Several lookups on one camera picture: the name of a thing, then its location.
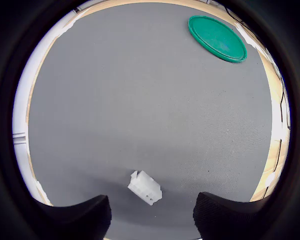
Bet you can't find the black camera cable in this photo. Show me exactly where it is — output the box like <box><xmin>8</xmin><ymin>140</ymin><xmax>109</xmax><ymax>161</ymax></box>
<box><xmin>263</xmin><ymin>46</ymin><xmax>291</xmax><ymax>200</ymax></box>

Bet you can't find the small white plastic terminal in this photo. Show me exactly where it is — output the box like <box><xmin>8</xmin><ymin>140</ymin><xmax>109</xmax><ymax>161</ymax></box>
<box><xmin>127</xmin><ymin>170</ymin><xmax>163</xmax><ymax>207</ymax></box>

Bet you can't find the round green lid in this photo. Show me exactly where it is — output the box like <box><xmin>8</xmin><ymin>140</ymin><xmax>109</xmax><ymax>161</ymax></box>
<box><xmin>187</xmin><ymin>15</ymin><xmax>248</xmax><ymax>64</ymax></box>

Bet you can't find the white partition board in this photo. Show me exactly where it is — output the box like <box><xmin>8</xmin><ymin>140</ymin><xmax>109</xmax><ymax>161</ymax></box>
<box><xmin>12</xmin><ymin>4</ymin><xmax>89</xmax><ymax>138</ymax></box>
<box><xmin>12</xmin><ymin>139</ymin><xmax>52</xmax><ymax>207</ymax></box>

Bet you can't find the dark grey mat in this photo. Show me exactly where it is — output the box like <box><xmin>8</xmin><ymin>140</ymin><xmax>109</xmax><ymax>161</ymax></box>
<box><xmin>27</xmin><ymin>2</ymin><xmax>273</xmax><ymax>240</ymax></box>

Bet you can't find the white masking tape strip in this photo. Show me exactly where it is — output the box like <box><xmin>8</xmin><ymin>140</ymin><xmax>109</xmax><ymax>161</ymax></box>
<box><xmin>56</xmin><ymin>18</ymin><xmax>78</xmax><ymax>39</ymax></box>
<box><xmin>234</xmin><ymin>21</ymin><xmax>259</xmax><ymax>49</ymax></box>
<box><xmin>264</xmin><ymin>171</ymin><xmax>277</xmax><ymax>188</ymax></box>
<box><xmin>34</xmin><ymin>179</ymin><xmax>53</xmax><ymax>207</ymax></box>

